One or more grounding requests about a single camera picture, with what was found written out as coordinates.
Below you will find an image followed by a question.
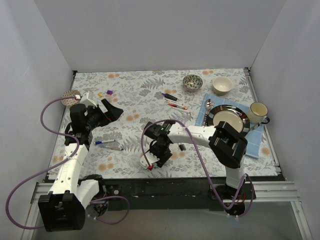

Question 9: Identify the patterned bowl at left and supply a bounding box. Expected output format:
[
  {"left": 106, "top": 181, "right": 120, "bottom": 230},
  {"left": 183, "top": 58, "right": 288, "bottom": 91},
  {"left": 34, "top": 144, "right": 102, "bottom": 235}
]
[{"left": 60, "top": 89, "right": 81, "bottom": 107}]

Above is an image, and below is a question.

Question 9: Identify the metal knife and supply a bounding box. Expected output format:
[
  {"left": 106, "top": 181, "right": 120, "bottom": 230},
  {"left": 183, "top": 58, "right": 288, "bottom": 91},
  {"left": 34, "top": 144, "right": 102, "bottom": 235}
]
[{"left": 250, "top": 123, "right": 261, "bottom": 131}]

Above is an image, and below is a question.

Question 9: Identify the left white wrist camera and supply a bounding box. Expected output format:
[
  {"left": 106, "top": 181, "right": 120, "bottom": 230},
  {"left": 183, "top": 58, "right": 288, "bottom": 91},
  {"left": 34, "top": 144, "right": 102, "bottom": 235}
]
[{"left": 79, "top": 91, "right": 99, "bottom": 108}]

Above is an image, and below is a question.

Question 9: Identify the blue capped marker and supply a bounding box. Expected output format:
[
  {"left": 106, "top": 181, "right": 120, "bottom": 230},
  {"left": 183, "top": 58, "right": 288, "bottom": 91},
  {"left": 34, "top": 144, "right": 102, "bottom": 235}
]
[{"left": 95, "top": 139, "right": 117, "bottom": 145}]

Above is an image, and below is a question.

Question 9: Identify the cream mug dark handle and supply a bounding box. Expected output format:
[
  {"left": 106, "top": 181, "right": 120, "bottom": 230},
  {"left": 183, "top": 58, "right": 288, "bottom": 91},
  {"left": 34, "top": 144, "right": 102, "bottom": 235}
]
[{"left": 246, "top": 102, "right": 270, "bottom": 124}]

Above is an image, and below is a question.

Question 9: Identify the cream ceramic bowl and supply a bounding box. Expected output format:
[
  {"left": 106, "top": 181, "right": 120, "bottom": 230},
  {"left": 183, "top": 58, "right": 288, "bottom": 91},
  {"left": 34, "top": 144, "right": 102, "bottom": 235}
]
[{"left": 212, "top": 76, "right": 234, "bottom": 96}]

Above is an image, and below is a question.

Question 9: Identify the aluminium frame rail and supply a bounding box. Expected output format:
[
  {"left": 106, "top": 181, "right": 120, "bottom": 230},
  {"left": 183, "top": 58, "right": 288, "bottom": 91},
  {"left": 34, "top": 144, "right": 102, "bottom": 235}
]
[{"left": 31, "top": 181, "right": 301, "bottom": 203}]

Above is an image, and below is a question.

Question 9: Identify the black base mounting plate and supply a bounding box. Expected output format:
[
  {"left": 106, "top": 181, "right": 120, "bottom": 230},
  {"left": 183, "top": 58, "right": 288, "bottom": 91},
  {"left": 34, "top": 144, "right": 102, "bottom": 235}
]
[{"left": 99, "top": 177, "right": 260, "bottom": 212}]

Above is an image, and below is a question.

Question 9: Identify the red marker pen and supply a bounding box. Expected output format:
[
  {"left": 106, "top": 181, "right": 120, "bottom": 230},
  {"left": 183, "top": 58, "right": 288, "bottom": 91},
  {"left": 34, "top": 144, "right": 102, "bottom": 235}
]
[{"left": 165, "top": 99, "right": 185, "bottom": 108}]

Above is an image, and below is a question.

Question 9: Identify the floral dark patterned bowl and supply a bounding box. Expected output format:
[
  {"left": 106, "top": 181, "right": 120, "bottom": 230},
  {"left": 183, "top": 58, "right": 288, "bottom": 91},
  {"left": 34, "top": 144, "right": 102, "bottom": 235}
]
[{"left": 182, "top": 74, "right": 203, "bottom": 92}]

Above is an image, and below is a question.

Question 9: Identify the blue tipped uncapped marker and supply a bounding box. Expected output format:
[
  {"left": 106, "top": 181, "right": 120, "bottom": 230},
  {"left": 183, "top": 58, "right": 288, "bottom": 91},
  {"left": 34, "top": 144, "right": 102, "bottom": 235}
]
[{"left": 100, "top": 145, "right": 124, "bottom": 151}]

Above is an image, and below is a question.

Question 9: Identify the blue checked cloth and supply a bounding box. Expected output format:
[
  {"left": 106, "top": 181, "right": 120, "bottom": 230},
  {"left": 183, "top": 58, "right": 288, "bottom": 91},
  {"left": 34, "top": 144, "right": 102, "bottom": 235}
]
[{"left": 194, "top": 93, "right": 263, "bottom": 159}]

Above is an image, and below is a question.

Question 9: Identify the yellow capped marker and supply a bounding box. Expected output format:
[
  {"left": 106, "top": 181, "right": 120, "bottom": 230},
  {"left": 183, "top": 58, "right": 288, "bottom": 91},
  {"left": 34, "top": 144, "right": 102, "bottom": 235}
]
[{"left": 168, "top": 103, "right": 188, "bottom": 111}]

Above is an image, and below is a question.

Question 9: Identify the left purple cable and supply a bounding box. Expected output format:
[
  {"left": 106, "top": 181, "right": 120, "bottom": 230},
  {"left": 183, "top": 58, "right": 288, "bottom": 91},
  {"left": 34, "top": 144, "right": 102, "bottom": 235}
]
[{"left": 4, "top": 96, "right": 131, "bottom": 230}]

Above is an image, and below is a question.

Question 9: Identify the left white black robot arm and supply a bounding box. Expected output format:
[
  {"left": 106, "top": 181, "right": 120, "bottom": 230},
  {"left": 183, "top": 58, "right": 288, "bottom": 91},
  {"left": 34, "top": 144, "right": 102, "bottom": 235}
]
[{"left": 38, "top": 99, "right": 124, "bottom": 232}]

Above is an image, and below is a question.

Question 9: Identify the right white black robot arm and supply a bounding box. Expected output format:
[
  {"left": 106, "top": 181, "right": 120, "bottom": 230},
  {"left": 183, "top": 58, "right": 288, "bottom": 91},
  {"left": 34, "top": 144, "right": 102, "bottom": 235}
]
[{"left": 141, "top": 119, "right": 248, "bottom": 199}]

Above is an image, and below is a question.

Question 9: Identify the purple black highlighter pen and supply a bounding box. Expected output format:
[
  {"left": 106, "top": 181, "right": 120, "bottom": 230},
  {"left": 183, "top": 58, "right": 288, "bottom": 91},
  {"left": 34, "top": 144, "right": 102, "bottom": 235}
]
[{"left": 161, "top": 93, "right": 178, "bottom": 102}]

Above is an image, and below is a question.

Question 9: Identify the dark rimmed dinner plate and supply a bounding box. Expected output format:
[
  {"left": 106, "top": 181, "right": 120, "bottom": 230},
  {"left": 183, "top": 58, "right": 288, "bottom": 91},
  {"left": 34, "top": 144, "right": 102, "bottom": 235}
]
[{"left": 206, "top": 104, "right": 250, "bottom": 137}]

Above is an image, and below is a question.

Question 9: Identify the floral tablecloth mat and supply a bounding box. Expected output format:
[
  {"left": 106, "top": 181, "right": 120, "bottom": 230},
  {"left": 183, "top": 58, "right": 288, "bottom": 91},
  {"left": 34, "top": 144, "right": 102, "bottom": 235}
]
[{"left": 47, "top": 68, "right": 281, "bottom": 180}]

